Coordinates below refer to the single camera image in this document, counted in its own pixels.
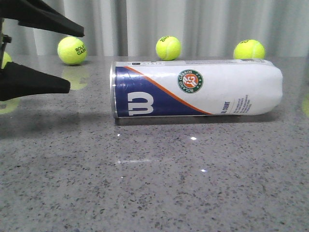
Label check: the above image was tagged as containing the right tennis ball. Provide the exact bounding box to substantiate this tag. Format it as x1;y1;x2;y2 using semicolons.
233;39;266;59

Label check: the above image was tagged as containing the white blue tennis ball can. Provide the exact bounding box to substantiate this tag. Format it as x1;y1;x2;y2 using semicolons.
110;59;283;118

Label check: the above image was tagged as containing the tennis ball far left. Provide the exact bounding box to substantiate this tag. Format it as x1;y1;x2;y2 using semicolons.
1;52;12;69

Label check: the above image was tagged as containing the grey pleated curtain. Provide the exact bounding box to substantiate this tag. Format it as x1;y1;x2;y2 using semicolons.
0;0;309;58

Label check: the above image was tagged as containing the tennis ball with Roland Garros text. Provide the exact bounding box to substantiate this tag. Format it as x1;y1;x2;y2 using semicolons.
57;36;87;65

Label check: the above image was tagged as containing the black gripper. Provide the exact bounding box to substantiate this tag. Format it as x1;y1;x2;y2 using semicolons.
0;0;84;101

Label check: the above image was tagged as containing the middle tennis ball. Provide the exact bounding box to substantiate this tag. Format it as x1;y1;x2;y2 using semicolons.
155;36;182;61

